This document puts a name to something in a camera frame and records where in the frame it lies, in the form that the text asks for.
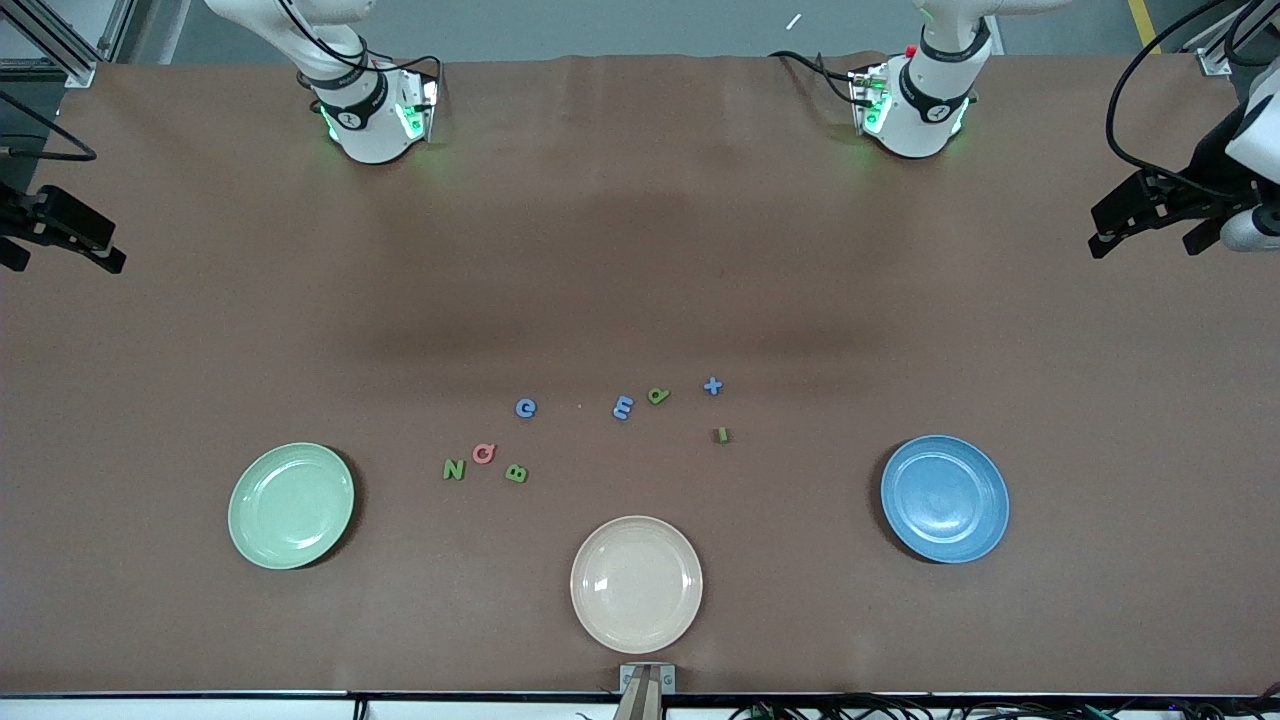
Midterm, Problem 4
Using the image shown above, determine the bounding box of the silver base connector plate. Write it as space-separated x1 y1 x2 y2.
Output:
848 66 893 137
398 76 441 143

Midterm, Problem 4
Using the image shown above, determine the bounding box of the blue plate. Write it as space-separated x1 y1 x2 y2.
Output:
880 434 1011 564

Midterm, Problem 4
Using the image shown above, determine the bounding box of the light green plate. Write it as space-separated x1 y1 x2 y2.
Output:
228 442 356 571

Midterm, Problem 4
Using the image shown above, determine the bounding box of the brown table cover sheet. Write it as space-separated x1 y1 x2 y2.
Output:
0 52 1280 696

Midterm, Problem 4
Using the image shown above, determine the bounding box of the cream plate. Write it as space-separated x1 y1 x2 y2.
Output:
570 515 704 655

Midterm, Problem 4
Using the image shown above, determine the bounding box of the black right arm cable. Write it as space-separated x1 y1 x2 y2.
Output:
0 92 98 163

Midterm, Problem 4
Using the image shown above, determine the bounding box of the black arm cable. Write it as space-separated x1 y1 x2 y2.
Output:
0 92 98 163
1105 0 1263 201

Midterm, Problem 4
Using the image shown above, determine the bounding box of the aluminium frame post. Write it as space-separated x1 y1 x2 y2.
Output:
0 0 136 89
1195 0 1280 79

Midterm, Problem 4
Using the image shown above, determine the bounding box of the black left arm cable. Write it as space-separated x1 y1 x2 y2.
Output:
1105 0 1263 201

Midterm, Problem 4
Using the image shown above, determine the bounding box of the black base cable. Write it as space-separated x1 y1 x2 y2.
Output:
275 0 443 113
768 50 881 106

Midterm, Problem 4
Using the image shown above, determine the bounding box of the white table edge rail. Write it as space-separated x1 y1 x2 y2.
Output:
0 692 1280 720

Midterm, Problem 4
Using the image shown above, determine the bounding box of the black cable bundle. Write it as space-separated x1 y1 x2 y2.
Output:
728 693 1280 720

